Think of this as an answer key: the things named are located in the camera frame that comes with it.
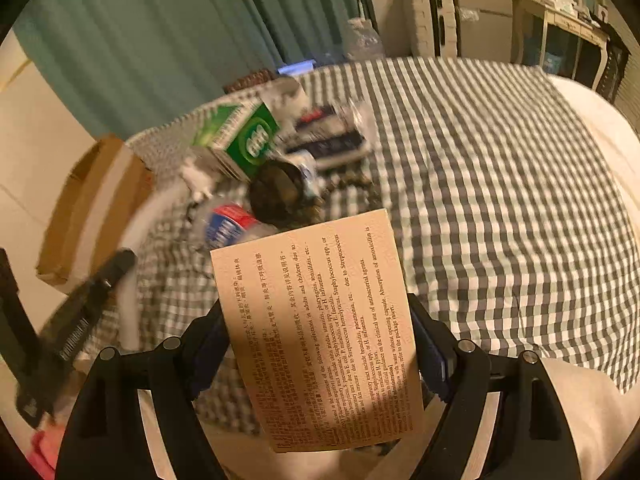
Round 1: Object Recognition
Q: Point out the floral black tissue pack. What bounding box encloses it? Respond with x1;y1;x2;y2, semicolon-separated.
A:
277;100;378;172

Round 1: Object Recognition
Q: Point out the grey mini fridge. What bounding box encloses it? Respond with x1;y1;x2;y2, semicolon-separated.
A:
454;0;513;63

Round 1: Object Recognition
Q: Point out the white dressing table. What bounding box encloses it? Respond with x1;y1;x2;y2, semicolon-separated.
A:
511;0;610;91

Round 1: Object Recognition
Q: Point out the light blue tissue pack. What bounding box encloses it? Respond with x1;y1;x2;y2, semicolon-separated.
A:
285;150;321;200

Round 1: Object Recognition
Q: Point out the tan printed paper leaflet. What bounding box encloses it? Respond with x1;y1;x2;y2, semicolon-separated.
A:
210;209;423;452

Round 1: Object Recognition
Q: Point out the brown cardboard box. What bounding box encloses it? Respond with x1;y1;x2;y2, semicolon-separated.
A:
36;136;154;294

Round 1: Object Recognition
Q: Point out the crumpled white tissue wad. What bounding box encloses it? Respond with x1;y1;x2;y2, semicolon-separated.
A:
180;155;222;203

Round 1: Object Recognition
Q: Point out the dark round bead bracelet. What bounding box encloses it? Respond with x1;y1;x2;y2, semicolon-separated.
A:
247;159;327;231

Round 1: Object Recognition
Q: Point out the white paper tape ring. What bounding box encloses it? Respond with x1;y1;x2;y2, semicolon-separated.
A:
259;75;314;126

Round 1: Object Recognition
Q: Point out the large clear water jug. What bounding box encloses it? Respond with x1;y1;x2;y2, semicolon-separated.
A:
343;18;385;62

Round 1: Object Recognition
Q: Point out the white hard suitcase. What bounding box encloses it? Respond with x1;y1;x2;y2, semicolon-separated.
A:
402;0;458;58

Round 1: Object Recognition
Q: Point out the green curtain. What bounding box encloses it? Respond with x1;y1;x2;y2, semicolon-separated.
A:
13;0;373;139

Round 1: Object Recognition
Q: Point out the brown patterned stool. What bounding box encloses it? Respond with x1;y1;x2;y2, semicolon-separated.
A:
224;68;277;94

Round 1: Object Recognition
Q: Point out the crushed clear plastic bottle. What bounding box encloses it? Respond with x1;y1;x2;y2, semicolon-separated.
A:
191;197;278;252

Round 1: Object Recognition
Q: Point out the green white 666 box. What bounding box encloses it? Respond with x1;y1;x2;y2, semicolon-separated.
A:
191;99;280;182

